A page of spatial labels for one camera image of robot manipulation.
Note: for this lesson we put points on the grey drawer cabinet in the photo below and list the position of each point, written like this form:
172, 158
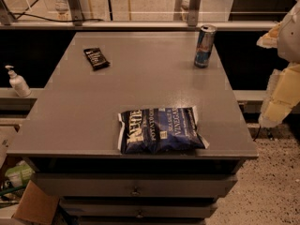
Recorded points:
70, 137

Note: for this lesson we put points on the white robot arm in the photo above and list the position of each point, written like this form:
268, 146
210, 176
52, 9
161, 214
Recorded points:
289, 36

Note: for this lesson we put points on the blue kettle chips bag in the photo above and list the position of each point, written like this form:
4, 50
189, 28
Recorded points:
159, 130

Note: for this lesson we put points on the black rxbar chocolate bar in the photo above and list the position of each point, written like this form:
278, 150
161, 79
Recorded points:
96, 58

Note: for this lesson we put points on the white pump dispenser bottle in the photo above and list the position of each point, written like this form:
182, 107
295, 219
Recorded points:
17, 82

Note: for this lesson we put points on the green white container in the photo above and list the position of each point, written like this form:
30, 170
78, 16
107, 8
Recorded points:
20, 174

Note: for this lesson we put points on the grey metal rail frame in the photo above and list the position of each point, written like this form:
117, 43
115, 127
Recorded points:
142, 14

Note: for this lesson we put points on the blue silver energy drink can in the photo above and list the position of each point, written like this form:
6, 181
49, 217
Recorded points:
204, 45

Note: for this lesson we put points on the brown cardboard box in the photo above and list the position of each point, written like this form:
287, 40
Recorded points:
36, 206

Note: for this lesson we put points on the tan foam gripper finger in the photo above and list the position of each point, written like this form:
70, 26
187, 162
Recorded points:
270, 39
282, 95

